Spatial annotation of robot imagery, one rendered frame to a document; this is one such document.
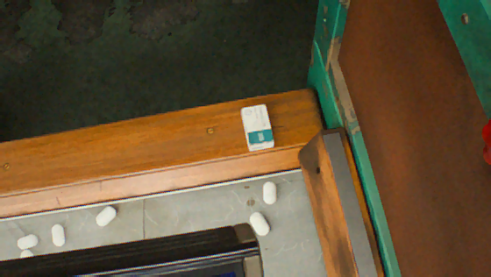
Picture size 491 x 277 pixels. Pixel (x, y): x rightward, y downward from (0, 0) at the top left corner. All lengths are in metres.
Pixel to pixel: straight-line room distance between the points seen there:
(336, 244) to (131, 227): 0.29
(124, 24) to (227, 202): 1.20
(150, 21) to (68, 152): 1.12
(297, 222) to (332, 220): 0.11
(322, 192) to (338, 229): 0.06
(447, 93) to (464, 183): 0.08
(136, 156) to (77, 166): 0.09
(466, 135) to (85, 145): 0.59
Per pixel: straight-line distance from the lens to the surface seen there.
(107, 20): 2.02
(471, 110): 0.48
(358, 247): 0.74
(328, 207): 0.78
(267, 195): 0.86
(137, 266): 0.47
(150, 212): 0.88
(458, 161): 0.51
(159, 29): 1.97
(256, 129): 0.87
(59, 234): 0.88
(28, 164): 0.93
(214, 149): 0.88
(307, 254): 0.86
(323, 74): 0.87
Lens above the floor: 1.56
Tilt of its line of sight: 63 degrees down
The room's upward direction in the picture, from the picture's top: straight up
